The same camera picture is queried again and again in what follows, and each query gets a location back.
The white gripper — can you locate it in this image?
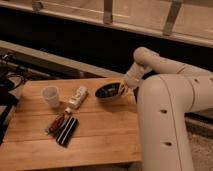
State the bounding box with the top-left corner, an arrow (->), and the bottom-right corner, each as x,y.
118,74 -> 142,96

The dark ceramic bowl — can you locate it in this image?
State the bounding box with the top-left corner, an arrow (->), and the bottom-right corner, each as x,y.
95,82 -> 120,101

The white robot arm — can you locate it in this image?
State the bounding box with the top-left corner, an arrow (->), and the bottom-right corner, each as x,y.
123,47 -> 213,171

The wooden board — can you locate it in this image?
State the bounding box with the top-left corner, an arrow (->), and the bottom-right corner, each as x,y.
0,78 -> 140,170

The translucent plastic cup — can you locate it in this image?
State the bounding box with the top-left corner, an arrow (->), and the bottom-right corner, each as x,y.
41,86 -> 60,108

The black white striped case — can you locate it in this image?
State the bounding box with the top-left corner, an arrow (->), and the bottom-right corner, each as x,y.
56,117 -> 78,147

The black equipment at left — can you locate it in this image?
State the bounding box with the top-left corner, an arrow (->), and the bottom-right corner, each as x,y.
0,53 -> 26,145

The red handled screwdriver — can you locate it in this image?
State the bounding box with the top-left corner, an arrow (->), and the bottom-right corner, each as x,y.
46,107 -> 72,135

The metal window rail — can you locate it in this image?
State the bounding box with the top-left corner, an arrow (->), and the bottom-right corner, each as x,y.
0,0 -> 213,48

